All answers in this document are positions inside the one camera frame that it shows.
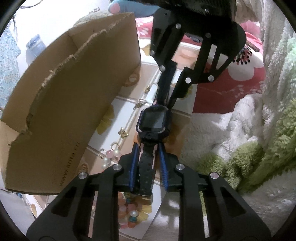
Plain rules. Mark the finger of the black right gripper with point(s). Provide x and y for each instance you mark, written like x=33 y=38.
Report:
x=167 y=33
x=219 y=47

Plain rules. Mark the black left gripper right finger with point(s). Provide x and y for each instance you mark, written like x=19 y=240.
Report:
x=210 y=209

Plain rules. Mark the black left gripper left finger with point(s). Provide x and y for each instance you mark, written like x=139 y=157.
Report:
x=86 y=209

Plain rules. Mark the black pink smartwatch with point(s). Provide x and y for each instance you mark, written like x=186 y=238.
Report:
x=153 y=126

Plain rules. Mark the patterned table mat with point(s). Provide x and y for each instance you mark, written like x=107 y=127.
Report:
x=64 y=217

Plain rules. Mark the red floral blanket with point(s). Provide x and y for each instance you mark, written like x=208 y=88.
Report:
x=244 y=76

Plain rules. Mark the pearl drop earring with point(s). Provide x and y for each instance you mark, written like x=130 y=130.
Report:
x=106 y=160

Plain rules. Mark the pink bead earring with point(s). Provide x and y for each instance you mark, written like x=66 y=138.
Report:
x=114 y=151

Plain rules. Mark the small gold earring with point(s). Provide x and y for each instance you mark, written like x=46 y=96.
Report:
x=149 y=88

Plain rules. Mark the white green fluffy blanket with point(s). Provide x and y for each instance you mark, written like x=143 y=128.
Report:
x=253 y=147

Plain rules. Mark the silver tassel earring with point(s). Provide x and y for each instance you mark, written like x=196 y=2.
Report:
x=140 y=103

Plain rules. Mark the gold butterfly earring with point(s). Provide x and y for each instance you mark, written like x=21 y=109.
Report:
x=123 y=133

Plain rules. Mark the brown cardboard box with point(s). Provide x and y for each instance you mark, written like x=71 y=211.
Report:
x=60 y=100

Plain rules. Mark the blue water jug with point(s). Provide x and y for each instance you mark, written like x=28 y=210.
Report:
x=35 y=47

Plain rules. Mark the teal patterned curtain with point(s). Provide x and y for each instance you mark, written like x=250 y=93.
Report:
x=10 y=74

